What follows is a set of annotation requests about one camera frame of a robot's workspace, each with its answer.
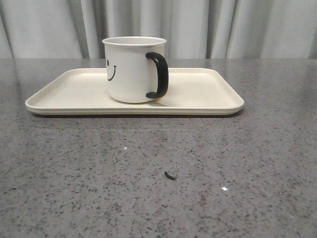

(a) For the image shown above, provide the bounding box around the cream rectangular plastic tray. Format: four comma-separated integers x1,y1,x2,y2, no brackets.
25,68,244,116

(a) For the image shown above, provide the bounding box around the small black debris piece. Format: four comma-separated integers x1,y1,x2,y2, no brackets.
164,172,177,180

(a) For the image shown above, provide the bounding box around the white smiley mug black handle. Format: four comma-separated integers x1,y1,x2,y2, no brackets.
102,36,169,103

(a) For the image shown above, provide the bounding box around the grey pleated curtain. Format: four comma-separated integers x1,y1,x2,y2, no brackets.
0,0,317,59

